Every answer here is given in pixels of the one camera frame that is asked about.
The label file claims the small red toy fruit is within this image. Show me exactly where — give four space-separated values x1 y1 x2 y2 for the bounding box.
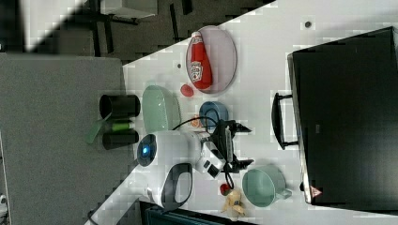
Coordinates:
220 184 231 196

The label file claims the green slotted spatula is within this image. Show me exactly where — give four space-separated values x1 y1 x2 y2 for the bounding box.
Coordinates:
85 115 135 144

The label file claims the toy strawberry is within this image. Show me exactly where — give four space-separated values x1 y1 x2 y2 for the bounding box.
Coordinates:
180 84 194 98

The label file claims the toy peeled banana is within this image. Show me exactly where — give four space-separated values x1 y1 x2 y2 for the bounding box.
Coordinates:
222 189 245 220

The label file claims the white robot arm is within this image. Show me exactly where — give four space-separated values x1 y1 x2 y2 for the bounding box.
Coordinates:
133 120 252 210

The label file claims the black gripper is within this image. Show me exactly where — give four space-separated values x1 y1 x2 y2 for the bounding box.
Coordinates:
211 120 253 173

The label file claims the large black pot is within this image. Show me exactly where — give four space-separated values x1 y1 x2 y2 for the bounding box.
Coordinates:
99 95 141 119

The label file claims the blue metal frame rail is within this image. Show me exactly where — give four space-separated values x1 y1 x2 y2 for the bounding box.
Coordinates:
140 202 255 225

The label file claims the blue bowl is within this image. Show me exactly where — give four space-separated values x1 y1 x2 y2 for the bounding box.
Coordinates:
199 101 229 131

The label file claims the silver toaster oven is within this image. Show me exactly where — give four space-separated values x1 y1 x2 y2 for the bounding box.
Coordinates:
287 27 398 214

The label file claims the small black pot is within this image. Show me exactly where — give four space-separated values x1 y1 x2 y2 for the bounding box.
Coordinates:
102 129 139 150

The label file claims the grey round plate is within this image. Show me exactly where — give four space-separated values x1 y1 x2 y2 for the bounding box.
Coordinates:
186 25 237 94

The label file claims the light green mug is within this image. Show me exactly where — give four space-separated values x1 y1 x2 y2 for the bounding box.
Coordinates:
242 165 292 207

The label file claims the green perforated colander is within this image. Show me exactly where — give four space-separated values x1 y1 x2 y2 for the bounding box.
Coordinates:
142 85 181 133

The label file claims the toy orange half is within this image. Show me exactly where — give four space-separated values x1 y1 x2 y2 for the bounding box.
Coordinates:
191 114 201 128

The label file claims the red ketchup bottle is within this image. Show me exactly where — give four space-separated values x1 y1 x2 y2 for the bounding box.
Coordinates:
190 32 213 90

